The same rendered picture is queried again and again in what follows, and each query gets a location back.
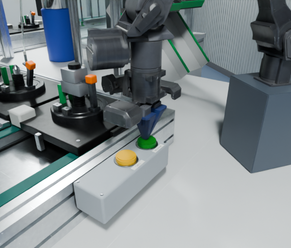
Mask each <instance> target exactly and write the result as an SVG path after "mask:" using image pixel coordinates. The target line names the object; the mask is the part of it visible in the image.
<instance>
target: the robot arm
mask: <svg viewBox="0 0 291 248"><path fill-rule="evenodd" d="M173 1H174V0H126V2H125V10H124V12H123V13H122V15H121V17H120V18H119V20H118V21H117V23H116V25H115V28H108V29H98V28H88V30H87V33H88V36H87V46H86V53H87V62H88V65H89V68H90V70H91V71H94V70H104V69H114V68H123V67H124V66H125V64H128V61H129V60H130V69H127V70H125V71H124V74H122V75H118V76H114V75H113V74H110V75H105V76H102V79H101V86H102V89H103V91H104V92H105V93H107V92H109V93H110V95H113V94H114V93H122V94H123V96H126V97H129V98H132V101H131V102H125V101H122V100H117V101H115V102H113V103H111V104H109V105H107V106H106V107H105V108H104V109H103V118H104V121H107V122H110V123H112V124H116V125H118V126H121V127H124V128H132V127H133V126H135V125H137V127H138V129H139V131H140V134H141V136H142V138H143V139H145V140H147V139H148V138H149V137H150V135H151V133H152V131H153V129H154V128H155V126H156V124H157V122H158V120H159V119H160V117H161V115H162V114H163V112H164V110H165V109H166V108H167V106H166V105H163V104H161V101H160V99H161V98H163V97H165V96H166V95H167V94H171V98H172V99H173V100H176V99H177V98H179V97H181V87H180V86H179V84H178V83H174V82H169V81H165V80H161V77H163V76H165V75H166V70H164V69H161V67H162V40H167V39H168V40H170V39H174V35H173V34H172V33H171V32H170V31H169V30H168V29H167V27H166V25H163V23H164V22H165V20H166V19H167V17H168V14H169V12H170V9H171V6H172V4H173ZM257 2H258V7H259V13H258V15H257V18H256V20H255V21H253V22H251V23H250V27H251V29H252V32H253V37H252V39H253V40H255V41H256V43H257V47H258V52H262V53H264V54H263V58H262V61H261V66H260V71H259V76H254V78H253V79H255V80H257V81H260V82H262V83H264V84H266V85H268V86H270V87H277V86H285V85H291V80H290V77H291V10H290V8H289V7H288V6H287V4H286V0H257ZM154 27H157V28H155V29H150V28H154Z"/></svg>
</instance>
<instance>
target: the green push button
mask: <svg viewBox="0 0 291 248"><path fill-rule="evenodd" d="M137 144H138V146H139V147H141V148H145V149H149V148H153V147H154V146H155V145H156V138H155V137H153V136H151V135H150V137H149V138H148V139H147V140H145V139H143V138H142V136H140V137H139V138H138V139H137Z"/></svg>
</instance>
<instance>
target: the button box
mask: <svg viewBox="0 0 291 248"><path fill-rule="evenodd" d="M140 136H141V135H140ZM140 136H139V137H140ZM139 137H137V138H136V139H135V140H133V141H132V142H130V143H129V144H128V145H126V146H125V147H123V148H122V149H120V150H119V151H121V150H132V151H134V152H135V153H136V157H137V159H136V161H135V162H134V163H133V164H130V165H120V164H118V163H117V162H116V154H117V153H118V152H119V151H118V152H116V153H115V154H113V155H112V156H110V157H109V158H108V159H106V160H105V161H103V162H102V163H101V164H99V165H98V166H96V167H95V168H93V169H92V170H90V171H89V172H88V173H86V174H85V175H83V176H82V177H80V178H79V179H78V180H76V181H75V182H74V183H73V186H74V192H75V198H76V204H77V208H78V209H80V210H81V211H83V212H85V213H86V214H88V215H90V216H91V217H93V218H95V219H96V220H98V221H99V222H101V223H103V224H105V223H107V222H108V221H109V220H110V219H111V218H112V217H113V216H114V215H115V214H116V213H117V212H118V211H119V210H120V209H121V208H123V207H124V206H125V205H126V204H127V203H128V202H129V201H130V200H131V199H132V198H133V197H134V196H135V195H136V194H137V193H138V192H139V191H140V190H141V189H142V188H144V187H145V186H146V185H147V184H148V183H149V182H150V181H151V180H152V179H153V178H154V177H155V176H156V175H157V174H158V173H159V172H160V171H161V170H162V169H164V168H165V167H166V166H167V165H168V151H169V143H168V142H166V141H163V140H160V139H157V138H156V145H155V146H154V147H153V148H149V149H145V148H141V147H139V146H138V144H137V139H138V138H139Z"/></svg>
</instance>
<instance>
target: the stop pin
mask: <svg viewBox="0 0 291 248"><path fill-rule="evenodd" d="M34 136H35V140H36V145H37V149H38V150H40V151H42V150H44V149H45V145H44V140H43V136H42V134H41V133H39V132H38V133H36V134H35V135H34Z"/></svg>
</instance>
